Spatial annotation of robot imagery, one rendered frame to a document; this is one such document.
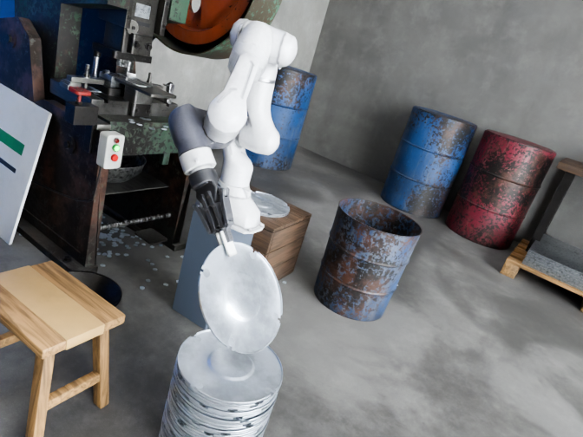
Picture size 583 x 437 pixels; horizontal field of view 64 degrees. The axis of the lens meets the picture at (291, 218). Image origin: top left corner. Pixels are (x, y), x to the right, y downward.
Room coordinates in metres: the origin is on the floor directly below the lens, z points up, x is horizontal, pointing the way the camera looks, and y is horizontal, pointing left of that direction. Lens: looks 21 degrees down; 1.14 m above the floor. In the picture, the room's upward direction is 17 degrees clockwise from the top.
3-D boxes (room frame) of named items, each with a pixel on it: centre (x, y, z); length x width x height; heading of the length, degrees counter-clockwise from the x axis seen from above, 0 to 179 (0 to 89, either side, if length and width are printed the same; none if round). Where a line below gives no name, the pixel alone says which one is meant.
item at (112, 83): (2.04, 0.90, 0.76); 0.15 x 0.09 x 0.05; 151
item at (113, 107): (2.04, 0.91, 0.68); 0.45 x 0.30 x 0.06; 151
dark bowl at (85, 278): (1.44, 0.68, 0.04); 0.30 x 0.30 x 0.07
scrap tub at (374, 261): (2.13, -0.41, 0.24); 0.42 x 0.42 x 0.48
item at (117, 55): (2.05, 0.91, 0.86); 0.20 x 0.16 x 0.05; 151
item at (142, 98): (1.96, 0.75, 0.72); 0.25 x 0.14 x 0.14; 61
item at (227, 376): (1.03, 0.04, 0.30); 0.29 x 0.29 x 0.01
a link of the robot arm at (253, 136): (1.64, 0.21, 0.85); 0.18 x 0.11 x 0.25; 71
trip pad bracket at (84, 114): (1.66, 0.86, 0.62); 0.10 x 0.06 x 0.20; 151
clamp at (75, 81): (1.90, 0.99, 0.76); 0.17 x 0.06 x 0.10; 151
